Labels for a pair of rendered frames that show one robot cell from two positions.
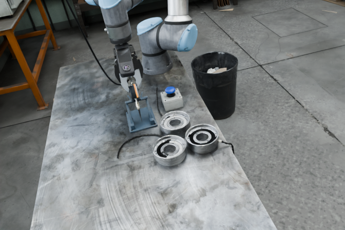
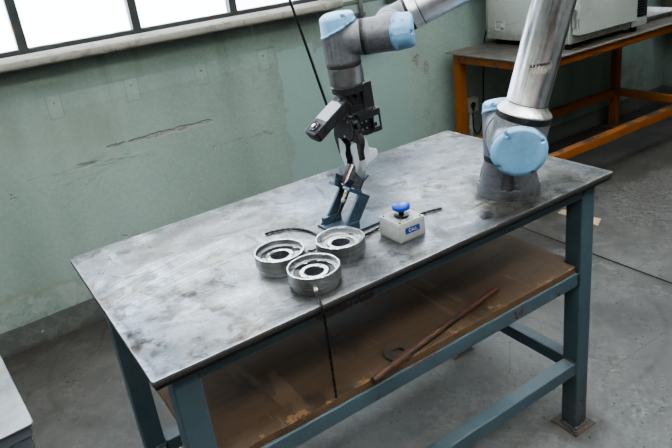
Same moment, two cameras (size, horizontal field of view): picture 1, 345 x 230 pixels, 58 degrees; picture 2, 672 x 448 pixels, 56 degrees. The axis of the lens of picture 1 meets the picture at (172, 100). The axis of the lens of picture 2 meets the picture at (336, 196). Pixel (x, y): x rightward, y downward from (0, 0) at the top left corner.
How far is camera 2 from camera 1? 116 cm
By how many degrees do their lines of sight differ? 59
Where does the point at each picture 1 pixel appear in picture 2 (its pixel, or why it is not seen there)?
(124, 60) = (322, 117)
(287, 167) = not seen: outside the picture
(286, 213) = not seen: outside the picture
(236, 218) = (177, 343)
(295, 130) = not seen: outside the picture
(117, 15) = (328, 53)
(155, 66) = (484, 181)
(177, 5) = (514, 83)
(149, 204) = (194, 278)
